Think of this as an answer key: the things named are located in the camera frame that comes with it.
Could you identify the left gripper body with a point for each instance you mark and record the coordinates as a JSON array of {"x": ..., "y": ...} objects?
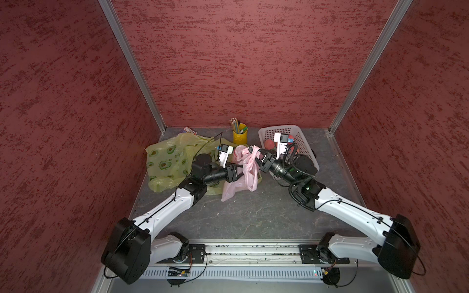
[{"x": 220, "y": 174}]

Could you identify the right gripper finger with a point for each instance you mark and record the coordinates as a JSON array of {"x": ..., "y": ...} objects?
[
  {"x": 265, "y": 163},
  {"x": 258, "y": 152}
]

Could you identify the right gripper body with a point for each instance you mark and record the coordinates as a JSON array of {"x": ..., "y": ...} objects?
[{"x": 279, "y": 168}]

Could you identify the pink plastic bag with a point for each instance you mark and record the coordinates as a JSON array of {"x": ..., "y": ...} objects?
[{"x": 251, "y": 173}]

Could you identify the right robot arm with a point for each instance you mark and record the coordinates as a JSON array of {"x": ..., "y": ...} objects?
[{"x": 388, "y": 241}]

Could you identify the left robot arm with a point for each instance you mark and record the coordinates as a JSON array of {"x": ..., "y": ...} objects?
[{"x": 134, "y": 244}]

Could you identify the green avocado print bag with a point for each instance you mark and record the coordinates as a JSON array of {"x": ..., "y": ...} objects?
[{"x": 169, "y": 162}]

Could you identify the yellow pencil cup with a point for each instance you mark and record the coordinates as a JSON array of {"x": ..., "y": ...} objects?
[{"x": 241, "y": 137}]

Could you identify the pencils in cup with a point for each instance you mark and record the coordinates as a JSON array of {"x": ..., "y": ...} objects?
[{"x": 237, "y": 127}]

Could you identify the white plastic basket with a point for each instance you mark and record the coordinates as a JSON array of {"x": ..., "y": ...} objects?
[{"x": 304, "y": 147}]

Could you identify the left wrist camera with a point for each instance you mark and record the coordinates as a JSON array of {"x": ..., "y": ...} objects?
[{"x": 224, "y": 152}]

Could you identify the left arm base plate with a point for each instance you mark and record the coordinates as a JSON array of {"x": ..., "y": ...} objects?
[{"x": 189, "y": 254}]

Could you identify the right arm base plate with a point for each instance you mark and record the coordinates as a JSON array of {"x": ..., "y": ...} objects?
[{"x": 312, "y": 254}]

